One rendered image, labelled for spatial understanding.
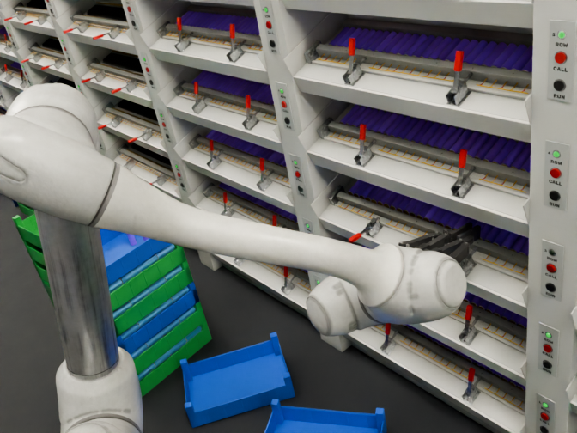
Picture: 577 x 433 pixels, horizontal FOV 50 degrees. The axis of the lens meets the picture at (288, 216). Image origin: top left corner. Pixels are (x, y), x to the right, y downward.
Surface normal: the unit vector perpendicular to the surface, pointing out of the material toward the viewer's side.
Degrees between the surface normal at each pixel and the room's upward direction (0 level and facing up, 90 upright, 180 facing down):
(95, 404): 78
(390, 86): 20
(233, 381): 0
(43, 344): 0
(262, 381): 0
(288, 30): 90
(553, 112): 90
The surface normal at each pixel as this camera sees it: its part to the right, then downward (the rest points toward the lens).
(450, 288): 0.65, -0.14
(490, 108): -0.43, -0.64
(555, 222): -0.75, 0.44
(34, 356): -0.18, -0.85
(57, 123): 0.51, -0.74
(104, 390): 0.40, -0.20
